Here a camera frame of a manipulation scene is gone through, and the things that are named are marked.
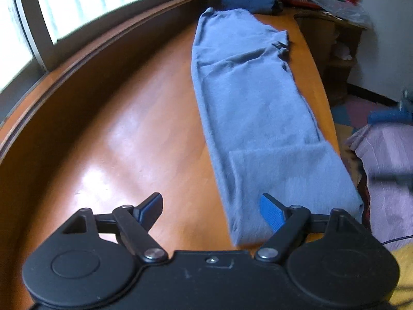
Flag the patchwork floor mat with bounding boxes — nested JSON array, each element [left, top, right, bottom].
[[332, 96, 391, 133]]

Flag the blue pants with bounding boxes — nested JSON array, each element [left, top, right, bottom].
[[190, 6, 366, 246]]

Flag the wooden cabinet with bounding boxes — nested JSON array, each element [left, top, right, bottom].
[[293, 9, 369, 108]]

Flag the lilac cloth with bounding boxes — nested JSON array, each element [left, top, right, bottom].
[[344, 123, 413, 252]]

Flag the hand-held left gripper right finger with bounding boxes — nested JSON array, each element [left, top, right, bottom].
[[255, 193, 371, 263]]

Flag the black cable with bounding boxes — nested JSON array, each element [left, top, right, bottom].
[[381, 236, 413, 245]]

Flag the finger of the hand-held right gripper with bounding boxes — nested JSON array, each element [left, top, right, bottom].
[[368, 90, 413, 126], [371, 173, 413, 186]]

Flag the clear plastic bag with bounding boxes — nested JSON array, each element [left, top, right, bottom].
[[318, 0, 373, 29]]

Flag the dark blue rolled garment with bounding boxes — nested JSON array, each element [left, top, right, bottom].
[[221, 0, 284, 16]]

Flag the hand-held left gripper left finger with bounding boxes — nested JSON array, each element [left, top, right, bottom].
[[61, 192, 169, 263]]

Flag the glass window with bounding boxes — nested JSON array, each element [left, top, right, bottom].
[[0, 0, 176, 97]]

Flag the white crumpled cloth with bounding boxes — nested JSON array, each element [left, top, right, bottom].
[[332, 43, 355, 61]]

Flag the wooden window frame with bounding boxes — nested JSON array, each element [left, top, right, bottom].
[[0, 0, 207, 168]]

